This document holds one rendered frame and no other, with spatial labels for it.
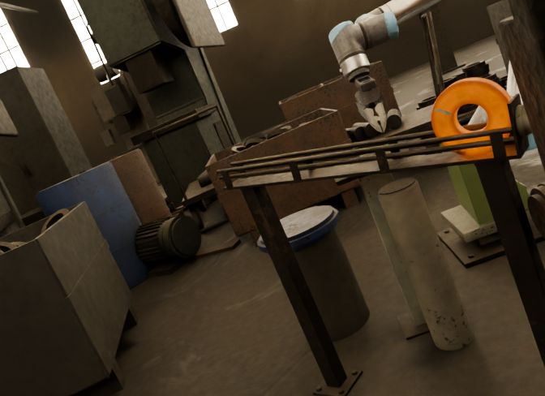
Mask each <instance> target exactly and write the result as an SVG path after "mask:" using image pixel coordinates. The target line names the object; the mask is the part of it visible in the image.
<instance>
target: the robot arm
mask: <svg viewBox="0 0 545 396"><path fill-rule="evenodd" d="M439 1H441V0H392V1H390V2H388V3H386V4H384V5H383V6H380V7H378V8H376V9H375V10H373V11H371V12H370V13H368V14H364V15H361V16H359V17H358V18H357V20H356V21H355V23H353V22H351V21H346V22H343V23H341V24H338V25H337V26H336V27H335V28H334V29H333V30H332V31H331V32H330V33H329V36H328V38H329V40H330V43H331V46H332V48H333V51H334V53H335V55H336V57H337V61H338V62H339V65H340V67H341V69H340V72H343V75H344V77H345V78H346V79H348V80H349V82H351V83H355V85H356V87H357V89H358V92H356V94H355V100H356V105H357V107H358V112H359V113H360V114H361V115H362V116H363V117H364V118H365V119H366V120H367V121H368V122H369V123H370V124H371V125H372V126H373V127H374V128H375V129H376V130H377V131H379V132H381V133H382V132H384V130H385V128H386V119H387V102H386V100H385V97H384V95H383V93H382V92H381V93H380V92H379V90H378V87H377V85H376V82H375V80H374V79H372V78H371V77H370V76H369V75H370V72H369V69H370V68H371V65H370V63H369V61H368V59H367V56H366V54H365V52H364V50H368V49H370V48H372V47H375V46H377V45H381V44H383V43H385V42H387V41H392V40H393V39H395V38H397V37H398V35H399V29H398V25H399V24H401V23H403V22H405V21H407V20H408V19H410V18H412V17H413V16H415V15H417V14H418V13H420V12H422V11H424V10H426V9H427V8H428V7H430V6H433V5H434V4H436V3H438V2H439ZM507 93H508V94H509V96H510V97H511V98H513V97H514V96H515V95H516V94H517V93H520V92H519V89H518V86H517V81H516V79H515V76H514V74H513V69H512V66H511V63H510V61H509V73H508V83H507ZM374 108H375V111H376V113H377V114H378V115H379V120H380V122H381V125H379V124H378V123H377V119H375V117H374V112H373V109H374ZM485 122H487V113H486V111H485V110H484V108H482V107H481V106H480V105H479V106H478V109H477V110H476V111H475V113H474V115H473V117H472V118H471V120H470V121H469V123H468V125H470V124H475V123H485ZM528 141H529V145H530V146H529V147H528V149H527V150H526V151H529V150H533V149H536V148H537V146H536V143H535V141H534V136H533V134H529V135H528Z"/></svg>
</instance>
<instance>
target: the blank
mask: <svg viewBox="0 0 545 396"><path fill-rule="evenodd" d="M511 99H512V98H511V97H510V96H509V94H508V93H507V91H506V90H505V89H504V88H502V87H501V86H500V85H499V84H497V83H496V82H494V81H491V80H488V79H484V78H479V77H471V78H465V79H463V80H458V81H457V82H455V83H453V84H451V85H449V86H448V87H447V88H446V89H445V90H444V91H443V92H442V93H441V94H440V95H439V96H438V97H437V99H436V101H435V103H434V105H433V108H432V112H431V125H432V128H433V131H434V132H435V134H436V137H441V136H452V135H458V134H463V133H469V132H475V131H469V130H466V129H465V128H464V127H462V126H461V125H460V123H459V122H458V120H457V112H458V109H459V108H460V107H461V106H462V105H465V104H476V105H480V106H481V107H482V108H484V110H485V111H486V113H487V125H486V126H485V127H484V128H483V129H481V130H478V131H485V130H491V129H496V128H502V127H511V122H510V118H509V111H508V107H507V104H508V103H509V102H510V100H511ZM489 139H490V136H484V137H479V138H472V139H466V140H455V141H449V142H444V143H441V144H442V145H444V146H446V145H452V144H464V143H469V142H476V141H482V140H489ZM453 152H455V153H458V154H461V155H464V156H481V155H484V154H487V153H490V152H492V147H491V146H486V147H479V148H468V149H461V150H454V151H453Z"/></svg>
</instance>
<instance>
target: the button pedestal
mask: <svg viewBox="0 0 545 396"><path fill-rule="evenodd" d="M374 155H375V153H369V154H364V155H362V156H360V157H368V156H374ZM366 162H371V161H365V162H359V163H366ZM359 163H353V164H359ZM353 164H346V165H353ZM346 165H340V166H346ZM355 179H358V181H359V183H360V185H361V188H362V190H363V193H364V196H365V198H366V200H367V203H368V206H369V208H370V210H371V214H372V216H373V218H374V221H375V224H376V226H377V229H378V231H379V233H380V237H381V239H382V241H383V244H384V247H385V249H386V252H387V254H388V258H389V259H390V262H391V264H392V267H393V270H394V273H395V274H396V277H397V280H398V282H399V285H400V287H401V291H402V293H403V295H404V297H405V300H406V303H407V305H408V308H409V310H410V311H409V312H405V313H402V314H400V315H398V319H399V321H400V323H401V327H402V329H403V331H404V334H405V336H406V340H409V339H411V338H416V337H418V336H420V335H423V334H427V333H430V330H429V328H428V326H427V322H426V320H425V317H424V315H423V312H422V309H421V307H420V305H419V302H418V299H417V296H416V294H415V292H414V288H413V286H412V284H411V281H410V278H409V276H408V273H407V271H406V267H405V266H404V263H403V260H402V258H401V255H400V252H399V250H398V248H397V245H396V242H395V240H394V238H393V234H392V231H391V230H390V227H389V224H388V221H387V219H386V217H385V214H384V210H383V209H382V206H381V204H380V200H379V198H378V196H377V194H378V192H379V190H380V189H381V188H382V187H383V186H385V185H387V184H389V183H391V182H394V180H393V176H392V174H391V173H387V174H370V175H363V176H354V177H347V178H339V179H334V180H335V182H336V184H337V186H341V185H343V184H345V183H349V182H351V181H354V180H355Z"/></svg>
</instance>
